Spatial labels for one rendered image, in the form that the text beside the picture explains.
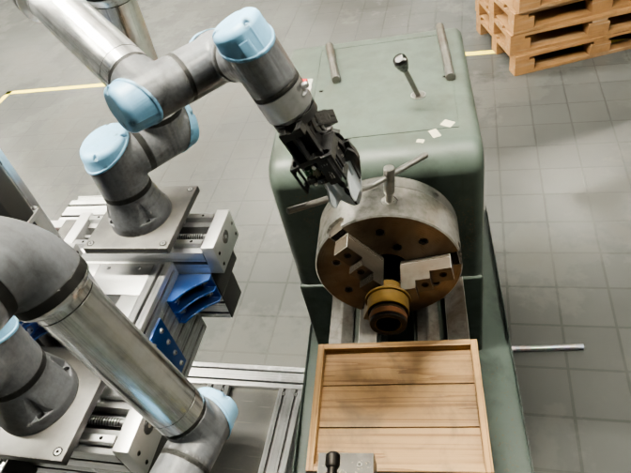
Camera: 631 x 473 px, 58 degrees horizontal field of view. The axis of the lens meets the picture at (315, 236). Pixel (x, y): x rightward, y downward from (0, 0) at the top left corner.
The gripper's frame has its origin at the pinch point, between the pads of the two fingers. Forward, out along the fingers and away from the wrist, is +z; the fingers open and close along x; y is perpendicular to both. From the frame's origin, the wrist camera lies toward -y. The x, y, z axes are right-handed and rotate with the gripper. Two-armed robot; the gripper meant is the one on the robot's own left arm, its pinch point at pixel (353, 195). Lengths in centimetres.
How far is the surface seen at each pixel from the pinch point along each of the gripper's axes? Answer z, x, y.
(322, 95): 7, -15, -55
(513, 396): 89, 3, -10
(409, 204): 16.9, 3.5, -13.6
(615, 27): 158, 88, -283
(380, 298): 24.9, -6.5, 1.8
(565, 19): 135, 62, -275
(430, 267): 28.7, 2.9, -6.5
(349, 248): 16.2, -9.3, -5.6
